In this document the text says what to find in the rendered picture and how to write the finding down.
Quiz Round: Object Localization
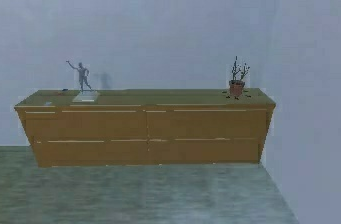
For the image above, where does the brown wooden chest of drawers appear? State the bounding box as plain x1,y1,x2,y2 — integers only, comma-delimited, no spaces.
13,87,277,168

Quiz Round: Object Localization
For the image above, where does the grey human figure statue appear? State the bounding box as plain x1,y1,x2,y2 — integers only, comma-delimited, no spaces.
65,60,101,103

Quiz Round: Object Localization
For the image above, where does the bare plant in brown pot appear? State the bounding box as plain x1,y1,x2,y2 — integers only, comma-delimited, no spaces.
221,55,252,101

